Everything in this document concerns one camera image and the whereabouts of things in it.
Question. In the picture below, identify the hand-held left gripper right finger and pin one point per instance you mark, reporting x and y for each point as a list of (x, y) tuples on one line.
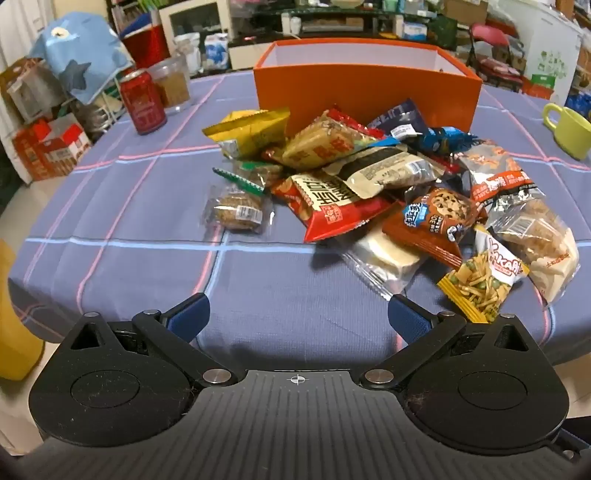
[(406, 318)]

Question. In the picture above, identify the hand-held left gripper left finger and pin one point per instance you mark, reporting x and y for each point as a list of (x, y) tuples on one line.
[(191, 314)]

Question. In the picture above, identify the clear white cake packet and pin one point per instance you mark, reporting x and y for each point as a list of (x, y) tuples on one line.
[(385, 261)]

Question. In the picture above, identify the yellow green pea packet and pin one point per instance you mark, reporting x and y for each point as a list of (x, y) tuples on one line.
[(485, 286)]

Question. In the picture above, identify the brown chocolate cookie packet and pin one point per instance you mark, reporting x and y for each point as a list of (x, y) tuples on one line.
[(434, 221)]

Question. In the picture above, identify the clear oat cookie packet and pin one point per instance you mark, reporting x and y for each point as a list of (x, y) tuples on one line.
[(235, 210)]

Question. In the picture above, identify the red white snack packet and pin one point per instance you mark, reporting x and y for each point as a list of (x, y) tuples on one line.
[(332, 207)]

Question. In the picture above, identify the beige black striped packet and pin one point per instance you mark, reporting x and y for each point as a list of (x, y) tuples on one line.
[(388, 168)]

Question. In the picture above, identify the clear fried pastry packet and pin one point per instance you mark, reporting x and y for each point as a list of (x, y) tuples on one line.
[(540, 240)]

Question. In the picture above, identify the green edged clear cracker packet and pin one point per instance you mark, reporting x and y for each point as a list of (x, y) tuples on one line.
[(258, 173)]

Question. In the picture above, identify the shiny blue snack packet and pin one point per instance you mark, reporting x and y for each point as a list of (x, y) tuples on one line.
[(443, 138)]

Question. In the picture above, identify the golden yellow snack packet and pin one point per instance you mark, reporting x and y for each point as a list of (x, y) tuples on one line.
[(251, 131)]

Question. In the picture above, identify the yellow rice cracker packet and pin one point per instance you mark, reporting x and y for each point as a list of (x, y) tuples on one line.
[(323, 143)]

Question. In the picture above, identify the dark navy snack packet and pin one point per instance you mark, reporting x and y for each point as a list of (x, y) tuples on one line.
[(399, 117)]

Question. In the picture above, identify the orange cardboard box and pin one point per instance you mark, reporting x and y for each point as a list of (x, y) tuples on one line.
[(360, 92)]

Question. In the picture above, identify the blue plaid tablecloth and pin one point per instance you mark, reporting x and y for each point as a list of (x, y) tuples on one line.
[(138, 230)]

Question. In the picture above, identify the yellow stool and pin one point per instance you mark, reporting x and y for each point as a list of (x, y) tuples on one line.
[(16, 323)]

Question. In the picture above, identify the red white cardboard box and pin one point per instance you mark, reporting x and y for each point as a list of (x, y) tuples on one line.
[(55, 147)]

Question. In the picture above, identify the red soda can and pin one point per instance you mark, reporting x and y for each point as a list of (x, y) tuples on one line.
[(143, 101)]

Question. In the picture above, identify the clear jar brown contents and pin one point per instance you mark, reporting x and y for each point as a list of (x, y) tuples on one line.
[(173, 87)]

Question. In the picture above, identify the yellow green mug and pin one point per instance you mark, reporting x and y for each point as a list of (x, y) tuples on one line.
[(572, 134)]

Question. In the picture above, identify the white TV stand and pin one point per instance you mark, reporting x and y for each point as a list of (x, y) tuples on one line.
[(240, 55)]

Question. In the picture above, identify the blue white bag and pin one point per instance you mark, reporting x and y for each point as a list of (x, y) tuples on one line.
[(216, 50)]

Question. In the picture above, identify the white plastic bag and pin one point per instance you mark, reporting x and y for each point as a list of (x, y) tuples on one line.
[(189, 48)]

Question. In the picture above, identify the orange green carton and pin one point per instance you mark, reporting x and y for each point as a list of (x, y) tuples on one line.
[(540, 85)]

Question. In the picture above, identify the red storage box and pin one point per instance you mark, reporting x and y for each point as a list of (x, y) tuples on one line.
[(147, 46)]

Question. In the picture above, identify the brown windowed cardboard box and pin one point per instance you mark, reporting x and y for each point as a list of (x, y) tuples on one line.
[(27, 87)]

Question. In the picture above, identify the blue star print cloth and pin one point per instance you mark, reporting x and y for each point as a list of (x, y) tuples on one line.
[(78, 50)]

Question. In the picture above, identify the small blue white box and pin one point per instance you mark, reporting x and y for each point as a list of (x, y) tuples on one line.
[(415, 30)]

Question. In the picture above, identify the dark green bag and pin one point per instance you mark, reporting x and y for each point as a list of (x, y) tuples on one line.
[(443, 30)]

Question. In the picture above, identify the white glass door cabinet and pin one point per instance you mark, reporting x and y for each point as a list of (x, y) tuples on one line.
[(194, 18)]

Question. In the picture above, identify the red folding chair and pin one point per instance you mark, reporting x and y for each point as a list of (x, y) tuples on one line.
[(489, 34)]

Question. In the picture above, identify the white chest freezer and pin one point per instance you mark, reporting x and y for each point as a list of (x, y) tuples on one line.
[(549, 46)]

